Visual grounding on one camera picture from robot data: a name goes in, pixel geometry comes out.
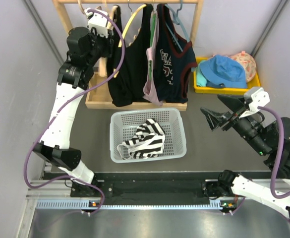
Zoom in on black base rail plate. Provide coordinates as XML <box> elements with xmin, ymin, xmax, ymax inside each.
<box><xmin>70</xmin><ymin>171</ymin><xmax>279</xmax><ymax>205</ymax></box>

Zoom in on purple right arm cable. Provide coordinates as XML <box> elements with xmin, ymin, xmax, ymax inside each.
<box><xmin>257</xmin><ymin>106</ymin><xmax>290</xmax><ymax>229</ymax></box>

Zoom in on black white striped tank top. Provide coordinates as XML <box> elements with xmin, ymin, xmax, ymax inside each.
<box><xmin>116</xmin><ymin>119</ymin><xmax>166</xmax><ymax>160</ymax></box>

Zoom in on small black tank top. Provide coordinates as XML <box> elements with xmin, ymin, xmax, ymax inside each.
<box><xmin>107</xmin><ymin>5</ymin><xmax>122</xmax><ymax>76</ymax></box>

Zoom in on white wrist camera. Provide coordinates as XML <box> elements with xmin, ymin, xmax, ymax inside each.
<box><xmin>84</xmin><ymin>8</ymin><xmax>109</xmax><ymax>38</ymax></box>
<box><xmin>239</xmin><ymin>87</ymin><xmax>270</xmax><ymax>118</ymax></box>

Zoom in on green plastic hanger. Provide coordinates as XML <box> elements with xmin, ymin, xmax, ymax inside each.
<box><xmin>147</xmin><ymin>9</ymin><xmax>158</xmax><ymax>81</ymax></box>

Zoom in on yellow metal-hook hanger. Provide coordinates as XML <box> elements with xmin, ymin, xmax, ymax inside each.
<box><xmin>114</xmin><ymin>0</ymin><xmax>148</xmax><ymax>77</ymax></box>

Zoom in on wooden clothes rack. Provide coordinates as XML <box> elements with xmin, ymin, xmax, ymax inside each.
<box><xmin>53</xmin><ymin>0</ymin><xmax>204</xmax><ymax>110</ymax></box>

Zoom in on pink tank top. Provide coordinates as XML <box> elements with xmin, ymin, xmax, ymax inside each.
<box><xmin>143</xmin><ymin>20</ymin><xmax>163</xmax><ymax>106</ymax></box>

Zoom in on pink floral hat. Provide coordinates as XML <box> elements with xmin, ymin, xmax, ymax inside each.
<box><xmin>226</xmin><ymin>51</ymin><xmax>257</xmax><ymax>83</ymax></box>

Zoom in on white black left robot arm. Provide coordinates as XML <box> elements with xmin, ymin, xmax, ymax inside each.
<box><xmin>33</xmin><ymin>27</ymin><xmax>114</xmax><ymax>197</ymax></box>

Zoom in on beige wooden hanger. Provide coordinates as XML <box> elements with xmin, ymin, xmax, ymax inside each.
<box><xmin>77</xmin><ymin>0</ymin><xmax>118</xmax><ymax>77</ymax></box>

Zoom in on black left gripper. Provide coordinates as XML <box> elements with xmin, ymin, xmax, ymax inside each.
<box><xmin>86</xmin><ymin>24</ymin><xmax>113</xmax><ymax>67</ymax></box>

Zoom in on yellow plastic bin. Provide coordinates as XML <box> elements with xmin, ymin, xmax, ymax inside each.
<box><xmin>193</xmin><ymin>71</ymin><xmax>261</xmax><ymax>96</ymax></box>

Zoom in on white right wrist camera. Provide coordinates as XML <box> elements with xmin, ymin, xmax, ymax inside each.
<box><xmin>239</xmin><ymin>87</ymin><xmax>270</xmax><ymax>118</ymax></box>

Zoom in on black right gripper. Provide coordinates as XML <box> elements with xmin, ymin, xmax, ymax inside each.
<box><xmin>199</xmin><ymin>94</ymin><xmax>270</xmax><ymax>155</ymax></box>

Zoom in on blue plastic hanger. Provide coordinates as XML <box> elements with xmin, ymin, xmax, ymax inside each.
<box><xmin>165</xmin><ymin>0</ymin><xmax>192</xmax><ymax>52</ymax></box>

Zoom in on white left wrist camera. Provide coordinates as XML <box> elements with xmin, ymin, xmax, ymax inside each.
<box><xmin>84</xmin><ymin>8</ymin><xmax>109</xmax><ymax>38</ymax></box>

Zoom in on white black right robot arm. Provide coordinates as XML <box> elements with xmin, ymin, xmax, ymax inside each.
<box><xmin>200</xmin><ymin>92</ymin><xmax>290</xmax><ymax>221</ymax></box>

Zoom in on navy maroon-trimmed jersey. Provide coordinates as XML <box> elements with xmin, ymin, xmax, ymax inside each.
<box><xmin>154</xmin><ymin>4</ymin><xmax>198</xmax><ymax>104</ymax></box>

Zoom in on blue bucket hat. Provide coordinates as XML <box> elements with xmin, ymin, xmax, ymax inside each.
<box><xmin>196</xmin><ymin>55</ymin><xmax>247</xmax><ymax>89</ymax></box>

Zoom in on white plastic laundry basket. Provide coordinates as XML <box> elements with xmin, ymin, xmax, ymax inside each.
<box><xmin>110</xmin><ymin>108</ymin><xmax>186</xmax><ymax>163</ymax></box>

